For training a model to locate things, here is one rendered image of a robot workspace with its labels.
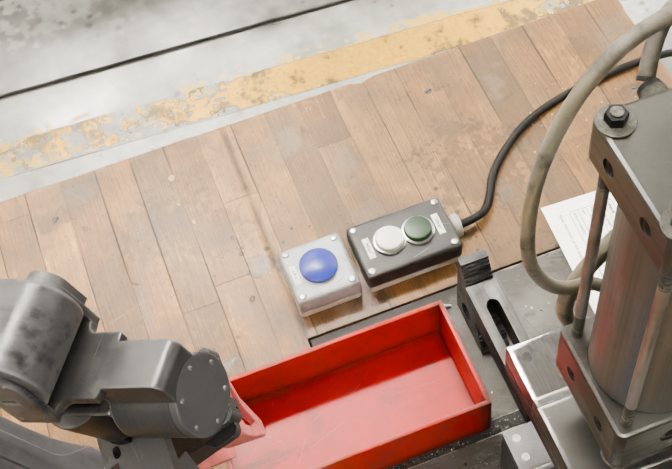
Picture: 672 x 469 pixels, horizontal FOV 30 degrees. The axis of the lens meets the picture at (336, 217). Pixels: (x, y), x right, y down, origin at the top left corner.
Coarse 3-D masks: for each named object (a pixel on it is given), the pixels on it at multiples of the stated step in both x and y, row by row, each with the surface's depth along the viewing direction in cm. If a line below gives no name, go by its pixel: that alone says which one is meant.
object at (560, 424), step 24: (552, 336) 100; (528, 360) 99; (552, 360) 99; (528, 384) 98; (552, 384) 98; (528, 408) 99; (552, 408) 92; (576, 408) 92; (552, 432) 91; (576, 432) 91; (552, 456) 97; (576, 456) 90; (600, 456) 90; (648, 456) 89
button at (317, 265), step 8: (320, 248) 130; (304, 256) 130; (312, 256) 130; (320, 256) 129; (328, 256) 129; (304, 264) 129; (312, 264) 129; (320, 264) 129; (328, 264) 129; (336, 264) 129; (304, 272) 129; (312, 272) 128; (320, 272) 128; (328, 272) 128; (312, 280) 128; (320, 280) 128
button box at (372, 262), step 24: (528, 120) 141; (504, 144) 139; (384, 216) 132; (408, 216) 132; (432, 216) 132; (456, 216) 132; (480, 216) 133; (360, 240) 131; (408, 240) 130; (432, 240) 130; (456, 240) 130; (360, 264) 130; (384, 264) 129; (408, 264) 129; (432, 264) 131
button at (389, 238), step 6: (384, 228) 131; (390, 228) 131; (396, 228) 131; (378, 234) 130; (384, 234) 130; (390, 234) 130; (396, 234) 130; (402, 234) 130; (378, 240) 130; (384, 240) 130; (390, 240) 130; (396, 240) 130; (402, 240) 130; (378, 246) 130; (384, 246) 129; (390, 246) 129; (396, 246) 129
